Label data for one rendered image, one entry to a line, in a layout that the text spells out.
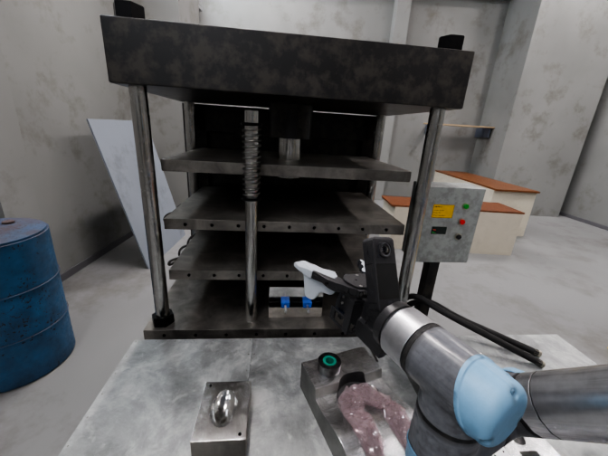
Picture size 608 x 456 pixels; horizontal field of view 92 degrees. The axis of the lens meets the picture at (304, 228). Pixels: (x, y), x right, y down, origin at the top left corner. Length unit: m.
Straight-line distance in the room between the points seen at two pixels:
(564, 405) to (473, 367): 0.12
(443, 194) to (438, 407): 1.28
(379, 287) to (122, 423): 0.97
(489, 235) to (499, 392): 5.00
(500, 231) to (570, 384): 4.96
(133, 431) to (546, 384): 1.06
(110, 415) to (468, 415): 1.08
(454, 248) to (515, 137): 6.82
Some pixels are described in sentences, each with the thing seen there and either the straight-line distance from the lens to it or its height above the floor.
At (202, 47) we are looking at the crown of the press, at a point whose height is 1.94.
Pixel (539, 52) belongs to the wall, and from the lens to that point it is 8.61.
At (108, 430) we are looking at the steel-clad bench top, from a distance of 1.23.
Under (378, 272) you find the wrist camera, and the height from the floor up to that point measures 1.50.
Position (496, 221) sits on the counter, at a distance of 5.30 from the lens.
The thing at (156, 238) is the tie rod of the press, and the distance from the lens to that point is 1.38.
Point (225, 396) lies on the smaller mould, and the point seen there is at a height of 0.86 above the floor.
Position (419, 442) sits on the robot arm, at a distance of 0.46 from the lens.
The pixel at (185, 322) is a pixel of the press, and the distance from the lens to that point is 1.58.
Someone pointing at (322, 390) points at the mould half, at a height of 0.90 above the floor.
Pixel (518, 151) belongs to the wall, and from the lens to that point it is 8.52.
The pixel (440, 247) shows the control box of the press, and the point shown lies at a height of 1.16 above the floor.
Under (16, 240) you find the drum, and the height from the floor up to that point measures 0.97.
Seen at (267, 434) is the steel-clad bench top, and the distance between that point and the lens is 1.11.
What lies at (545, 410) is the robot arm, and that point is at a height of 1.40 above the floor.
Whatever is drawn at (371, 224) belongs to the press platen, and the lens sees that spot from 1.41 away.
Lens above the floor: 1.70
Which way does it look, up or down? 19 degrees down
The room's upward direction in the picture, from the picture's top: 4 degrees clockwise
